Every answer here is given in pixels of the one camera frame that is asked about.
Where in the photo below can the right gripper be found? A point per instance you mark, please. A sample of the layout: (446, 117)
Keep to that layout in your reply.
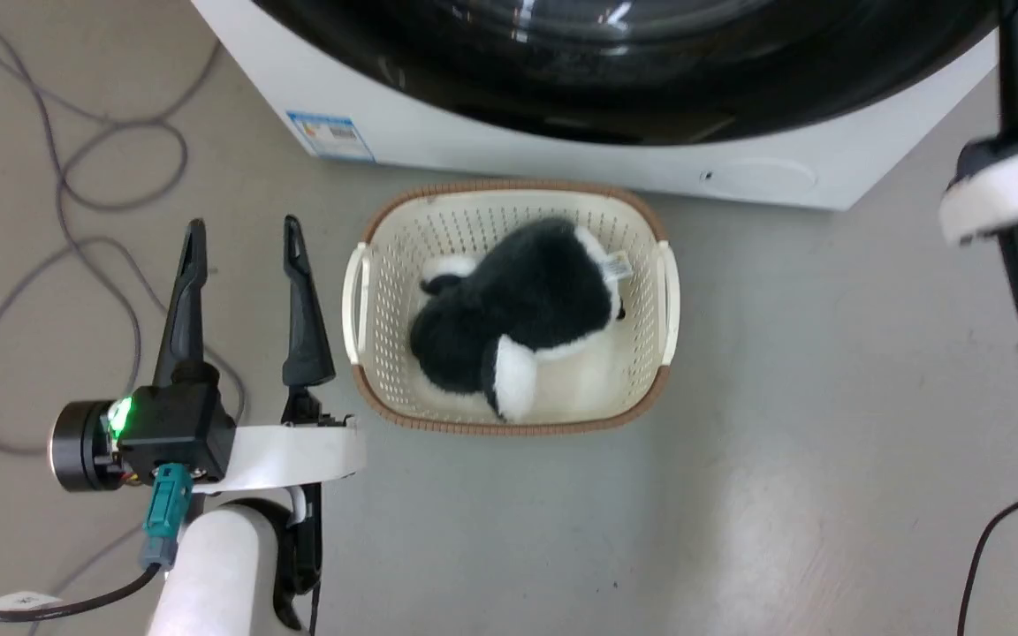
(1004, 190)

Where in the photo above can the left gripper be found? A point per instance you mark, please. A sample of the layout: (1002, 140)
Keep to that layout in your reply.
(182, 433)

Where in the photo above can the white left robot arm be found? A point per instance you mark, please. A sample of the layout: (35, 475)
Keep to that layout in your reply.
(217, 574)

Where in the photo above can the white front-load washing machine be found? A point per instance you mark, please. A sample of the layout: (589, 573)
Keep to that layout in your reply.
(491, 132)

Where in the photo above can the black glass washing machine door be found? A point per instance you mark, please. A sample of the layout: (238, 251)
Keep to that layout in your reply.
(633, 79)

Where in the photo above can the cream plastic laundry basket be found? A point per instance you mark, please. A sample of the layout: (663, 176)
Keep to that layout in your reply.
(403, 265)

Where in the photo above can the blue white energy label sticker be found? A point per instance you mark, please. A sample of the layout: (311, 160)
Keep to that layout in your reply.
(332, 134)

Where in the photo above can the black white plush toy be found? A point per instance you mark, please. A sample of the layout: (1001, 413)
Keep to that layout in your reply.
(518, 309)

